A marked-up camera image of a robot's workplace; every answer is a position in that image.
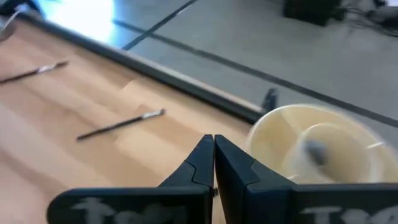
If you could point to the black corner clamp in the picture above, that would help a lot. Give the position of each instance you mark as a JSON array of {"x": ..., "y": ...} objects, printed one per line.
[{"x": 269, "y": 99}]

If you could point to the black aluminium table frame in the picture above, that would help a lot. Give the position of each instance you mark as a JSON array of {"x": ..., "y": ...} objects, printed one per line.
[{"x": 199, "y": 95}]

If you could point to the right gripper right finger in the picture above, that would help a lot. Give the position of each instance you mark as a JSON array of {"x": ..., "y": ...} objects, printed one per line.
[{"x": 248, "y": 193}]

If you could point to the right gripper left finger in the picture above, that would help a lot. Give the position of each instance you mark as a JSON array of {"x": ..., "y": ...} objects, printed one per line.
[{"x": 192, "y": 174}]

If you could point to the cream round brush holder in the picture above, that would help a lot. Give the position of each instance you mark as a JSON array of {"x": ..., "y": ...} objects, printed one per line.
[{"x": 280, "y": 137}]

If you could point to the black floor box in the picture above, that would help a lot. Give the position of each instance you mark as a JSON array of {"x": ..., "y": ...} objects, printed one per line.
[{"x": 311, "y": 11}]

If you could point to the stubby dark-headed makeup brush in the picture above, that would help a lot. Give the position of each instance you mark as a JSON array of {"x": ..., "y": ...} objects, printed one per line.
[{"x": 315, "y": 152}]

